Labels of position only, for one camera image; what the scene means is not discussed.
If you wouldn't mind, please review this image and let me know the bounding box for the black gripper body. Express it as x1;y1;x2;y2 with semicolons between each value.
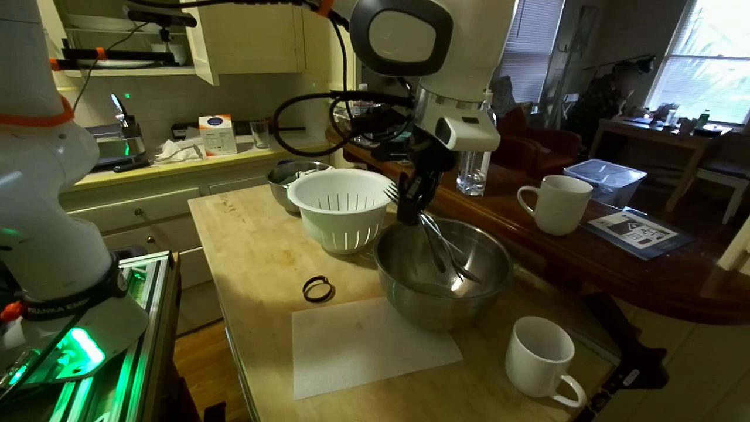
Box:
406;126;459;189

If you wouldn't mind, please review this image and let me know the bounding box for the silver spoon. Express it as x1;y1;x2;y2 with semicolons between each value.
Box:
416;208;478;301

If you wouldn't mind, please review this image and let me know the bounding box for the empty silver metal bowl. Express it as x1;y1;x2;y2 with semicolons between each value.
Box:
372;215;515;335

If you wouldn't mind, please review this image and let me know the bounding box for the silver bowl holding cloth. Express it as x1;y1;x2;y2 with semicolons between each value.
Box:
265;159;334;218

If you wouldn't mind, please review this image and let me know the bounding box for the clear pump dispenser bottle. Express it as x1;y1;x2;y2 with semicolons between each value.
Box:
454;148;495;200

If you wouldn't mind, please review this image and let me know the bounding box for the red armchair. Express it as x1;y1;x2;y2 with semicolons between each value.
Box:
495;108;585;177

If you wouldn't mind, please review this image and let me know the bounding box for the white flat sheet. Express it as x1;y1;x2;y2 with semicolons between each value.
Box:
291;296;467;403

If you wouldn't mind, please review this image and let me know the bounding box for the clear plastic container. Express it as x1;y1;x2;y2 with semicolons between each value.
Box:
563;158;649;208

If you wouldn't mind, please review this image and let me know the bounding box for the dark wooden counter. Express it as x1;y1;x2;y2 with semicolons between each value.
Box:
342;143;750;325

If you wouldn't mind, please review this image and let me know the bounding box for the dark seated figure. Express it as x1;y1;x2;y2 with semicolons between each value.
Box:
565;57;658;149

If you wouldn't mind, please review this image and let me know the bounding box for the white paper towel roll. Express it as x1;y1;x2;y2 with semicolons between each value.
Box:
193;112;238;159

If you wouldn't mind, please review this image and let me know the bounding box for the printed booklet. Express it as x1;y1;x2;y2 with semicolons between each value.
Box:
585;208;694;262

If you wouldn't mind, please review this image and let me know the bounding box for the brown wooden desk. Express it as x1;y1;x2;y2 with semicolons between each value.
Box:
590;114;734;213

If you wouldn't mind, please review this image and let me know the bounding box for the cream cabinet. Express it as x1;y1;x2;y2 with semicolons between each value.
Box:
66;148;283;337

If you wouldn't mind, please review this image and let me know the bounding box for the bright window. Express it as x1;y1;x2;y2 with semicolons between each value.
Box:
647;0;750;126

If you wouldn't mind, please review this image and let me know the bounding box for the grey countertop appliance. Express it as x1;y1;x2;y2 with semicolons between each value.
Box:
73;92;155;176

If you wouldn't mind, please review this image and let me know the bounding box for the black bar with orange marks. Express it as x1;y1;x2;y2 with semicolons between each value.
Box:
58;44;177;70

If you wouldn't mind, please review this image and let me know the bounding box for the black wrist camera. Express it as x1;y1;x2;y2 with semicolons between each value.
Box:
342;104;416;148

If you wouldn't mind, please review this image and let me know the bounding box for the white mug with square handle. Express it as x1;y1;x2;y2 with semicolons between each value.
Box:
513;174;594;238

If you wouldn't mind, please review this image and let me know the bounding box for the black rubber ring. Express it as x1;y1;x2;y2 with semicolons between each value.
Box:
299;275;338;305

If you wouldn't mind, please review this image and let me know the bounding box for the white mug with round handle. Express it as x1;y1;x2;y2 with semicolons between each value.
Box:
501;313;587;410

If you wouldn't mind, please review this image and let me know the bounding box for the black camera clamp stand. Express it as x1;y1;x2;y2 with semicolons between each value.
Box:
581;291;669;422

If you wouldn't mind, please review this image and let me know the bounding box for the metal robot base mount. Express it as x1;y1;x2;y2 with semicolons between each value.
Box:
0;248;183;422

